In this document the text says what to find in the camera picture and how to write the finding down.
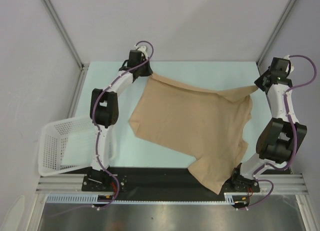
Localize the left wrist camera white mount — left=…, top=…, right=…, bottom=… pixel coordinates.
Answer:
left=134, top=45, right=149, bottom=59

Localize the beige t shirt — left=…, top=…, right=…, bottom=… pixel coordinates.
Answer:
left=129, top=74, right=257, bottom=194

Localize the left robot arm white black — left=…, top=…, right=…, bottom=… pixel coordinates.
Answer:
left=89, top=45, right=153, bottom=171

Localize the slotted cable duct rail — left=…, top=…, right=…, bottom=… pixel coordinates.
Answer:
left=46, top=193, right=249, bottom=206

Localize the white perforated plastic basket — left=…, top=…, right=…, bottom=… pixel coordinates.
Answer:
left=37, top=115, right=118, bottom=177

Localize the aluminium frame post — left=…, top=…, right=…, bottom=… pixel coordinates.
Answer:
left=41, top=0, right=85, bottom=70
left=256, top=0, right=298, bottom=68

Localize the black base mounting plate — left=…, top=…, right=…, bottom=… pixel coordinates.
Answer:
left=51, top=165, right=292, bottom=196

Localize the left aluminium frame post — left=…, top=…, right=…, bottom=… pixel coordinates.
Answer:
left=41, top=0, right=85, bottom=70

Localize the right aluminium frame post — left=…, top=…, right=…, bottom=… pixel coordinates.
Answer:
left=256, top=0, right=298, bottom=68

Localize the aluminium front rail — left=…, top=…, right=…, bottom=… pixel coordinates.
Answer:
left=37, top=174, right=308, bottom=195

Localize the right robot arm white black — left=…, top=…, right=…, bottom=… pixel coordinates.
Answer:
left=230, top=56, right=307, bottom=192

